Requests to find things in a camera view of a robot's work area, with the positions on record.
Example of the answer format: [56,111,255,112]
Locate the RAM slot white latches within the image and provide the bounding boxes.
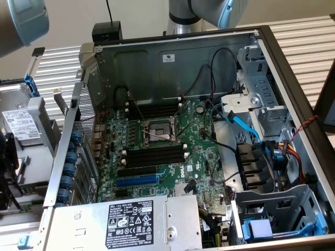
[121,152,189,165]

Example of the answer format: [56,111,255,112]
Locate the thick black looped wire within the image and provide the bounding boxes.
[210,48,239,95]

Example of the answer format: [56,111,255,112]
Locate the metal socket cover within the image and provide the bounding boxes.
[172,100,194,136]

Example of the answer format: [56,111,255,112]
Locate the blue flat SATA wire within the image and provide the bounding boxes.
[227,110,262,144]

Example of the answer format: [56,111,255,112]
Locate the long black expansion slot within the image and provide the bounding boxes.
[117,167,158,178]

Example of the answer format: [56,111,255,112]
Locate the grey curved wire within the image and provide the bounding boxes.
[209,159,240,184]

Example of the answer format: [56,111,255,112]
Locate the thin red wire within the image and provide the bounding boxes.
[80,109,110,122]

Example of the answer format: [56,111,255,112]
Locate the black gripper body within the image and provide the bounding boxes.
[0,132,24,211]

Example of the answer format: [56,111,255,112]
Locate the silver slot bracket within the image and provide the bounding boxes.
[53,87,68,116]

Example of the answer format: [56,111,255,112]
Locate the blue plastic disk caddy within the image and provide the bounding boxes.
[242,214,328,241]

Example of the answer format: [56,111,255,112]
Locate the tall metal drive bay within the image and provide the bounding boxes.
[220,44,295,138]

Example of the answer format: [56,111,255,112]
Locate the green Dell motherboard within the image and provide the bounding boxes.
[96,98,231,210]

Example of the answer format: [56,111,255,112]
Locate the black box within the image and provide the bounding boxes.
[92,21,123,44]

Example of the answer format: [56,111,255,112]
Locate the red yellow power wires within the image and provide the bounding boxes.
[277,140,306,181]

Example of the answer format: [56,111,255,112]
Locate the grey tray with labelled drive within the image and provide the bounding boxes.
[0,78,63,228]

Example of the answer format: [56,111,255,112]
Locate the blue wire connector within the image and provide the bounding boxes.
[264,145,286,170]

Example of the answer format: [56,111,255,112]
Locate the CPU socket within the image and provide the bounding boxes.
[141,116,183,149]

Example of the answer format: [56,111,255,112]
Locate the short black looped wire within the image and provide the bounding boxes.
[114,85,131,105]

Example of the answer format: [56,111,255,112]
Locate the blue plastic button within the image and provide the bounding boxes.
[17,235,34,250]

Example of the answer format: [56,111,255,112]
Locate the RAM slot black latches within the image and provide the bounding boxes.
[125,157,187,169]

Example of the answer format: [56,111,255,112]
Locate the open metal PC case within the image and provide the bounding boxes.
[39,25,335,251]

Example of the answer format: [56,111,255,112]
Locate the silver power supply unit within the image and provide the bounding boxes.
[46,193,204,251]

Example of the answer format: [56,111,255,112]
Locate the grey metal disk bay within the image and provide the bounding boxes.
[230,184,329,245]

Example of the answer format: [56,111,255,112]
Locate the black framed monitor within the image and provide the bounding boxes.
[313,59,335,134]

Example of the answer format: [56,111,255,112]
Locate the long black curved wire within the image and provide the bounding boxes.
[205,99,238,154]

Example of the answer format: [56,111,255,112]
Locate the yellow black power wires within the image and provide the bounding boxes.
[198,208,228,248]

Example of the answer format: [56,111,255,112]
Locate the black plastic fan shroud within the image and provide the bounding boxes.
[235,141,274,190]

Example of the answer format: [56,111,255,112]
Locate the blue plastic clip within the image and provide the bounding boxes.
[24,74,40,98]

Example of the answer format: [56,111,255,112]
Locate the metal bar black cap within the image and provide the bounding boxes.
[26,47,46,76]

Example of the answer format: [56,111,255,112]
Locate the thin black wire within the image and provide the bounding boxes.
[183,64,213,97]

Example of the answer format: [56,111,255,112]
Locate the silver chipset heatsink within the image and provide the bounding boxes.
[174,182,197,196]

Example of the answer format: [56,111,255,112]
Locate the thin black hanging cable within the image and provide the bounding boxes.
[105,0,115,24]

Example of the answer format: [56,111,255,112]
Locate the red black twisted wire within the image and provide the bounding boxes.
[287,115,319,143]

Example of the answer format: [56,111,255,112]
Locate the thin metal locking lever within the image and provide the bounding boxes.
[127,90,147,123]
[145,129,181,144]

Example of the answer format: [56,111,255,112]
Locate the silver hard disk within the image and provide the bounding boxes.
[0,82,42,146]

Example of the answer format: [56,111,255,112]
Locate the blue expansion slot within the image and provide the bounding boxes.
[116,175,160,188]

